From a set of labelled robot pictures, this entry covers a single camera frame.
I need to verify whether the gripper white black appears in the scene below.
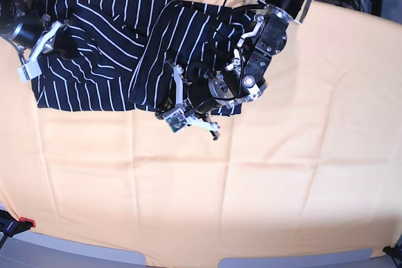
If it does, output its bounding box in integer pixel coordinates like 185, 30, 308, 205
6, 17, 79, 83
155, 65, 239, 141

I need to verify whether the navy white striped T-shirt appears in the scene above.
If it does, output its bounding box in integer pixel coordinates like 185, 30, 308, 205
31, 0, 255, 112

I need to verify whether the robot arm silver black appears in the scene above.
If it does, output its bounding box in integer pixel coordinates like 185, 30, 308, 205
155, 0, 313, 140
1, 0, 78, 82

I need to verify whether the yellow table cloth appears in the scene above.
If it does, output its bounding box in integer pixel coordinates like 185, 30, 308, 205
1, 2, 401, 267

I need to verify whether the red black clamp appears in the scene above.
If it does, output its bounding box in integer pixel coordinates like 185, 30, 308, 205
1, 210, 36, 237

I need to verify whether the black clamp right corner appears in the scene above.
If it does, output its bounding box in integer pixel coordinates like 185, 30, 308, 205
383, 244, 402, 268

